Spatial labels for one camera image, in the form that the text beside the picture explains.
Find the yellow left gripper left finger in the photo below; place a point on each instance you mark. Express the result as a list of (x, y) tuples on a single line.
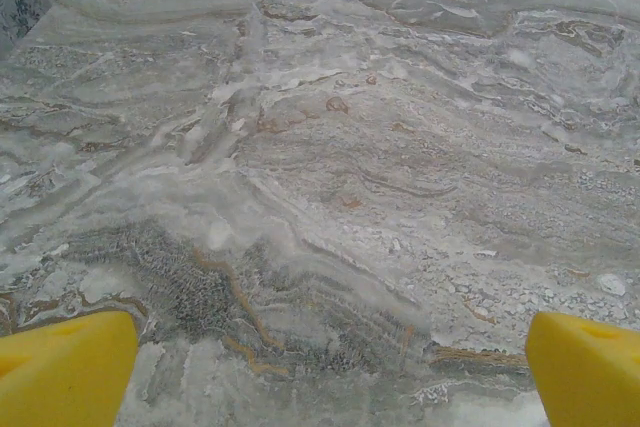
[(60, 377)]

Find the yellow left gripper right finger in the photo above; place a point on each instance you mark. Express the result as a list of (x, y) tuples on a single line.
[(590, 382)]

